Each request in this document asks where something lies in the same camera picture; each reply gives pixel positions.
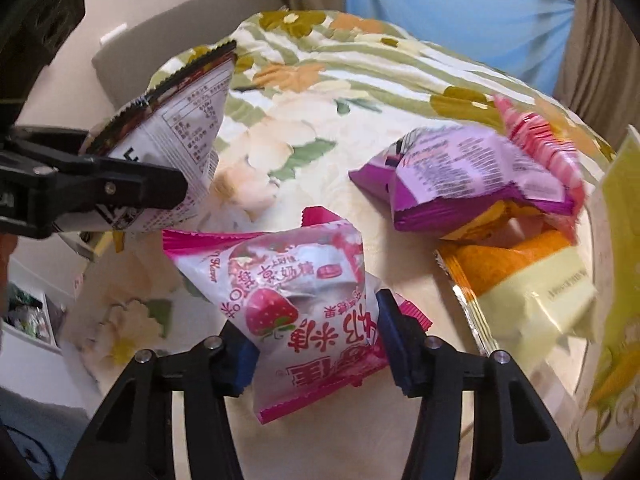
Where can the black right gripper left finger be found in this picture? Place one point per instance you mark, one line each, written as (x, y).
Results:
(130, 436)

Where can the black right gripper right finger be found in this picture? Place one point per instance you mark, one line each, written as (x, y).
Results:
(514, 434)

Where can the red brown TATTRE snack bag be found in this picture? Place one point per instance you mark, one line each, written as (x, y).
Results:
(172, 125)

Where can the pink strawberry snack bag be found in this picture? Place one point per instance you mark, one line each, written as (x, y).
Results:
(302, 297)

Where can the purple snack bag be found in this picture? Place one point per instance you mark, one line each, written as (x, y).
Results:
(458, 182)

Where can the pink striped snack bag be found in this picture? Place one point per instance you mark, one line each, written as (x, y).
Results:
(534, 135)

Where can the green cardboard box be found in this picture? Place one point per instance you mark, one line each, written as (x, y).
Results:
(608, 390)

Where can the orange yellow snack bag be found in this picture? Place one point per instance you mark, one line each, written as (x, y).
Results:
(520, 281)

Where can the floral striped bed blanket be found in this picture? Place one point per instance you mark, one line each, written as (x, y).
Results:
(348, 62)

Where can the beige curtain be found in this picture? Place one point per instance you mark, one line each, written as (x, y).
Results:
(599, 75)

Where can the blue window cloth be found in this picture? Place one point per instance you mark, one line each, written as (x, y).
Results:
(523, 38)

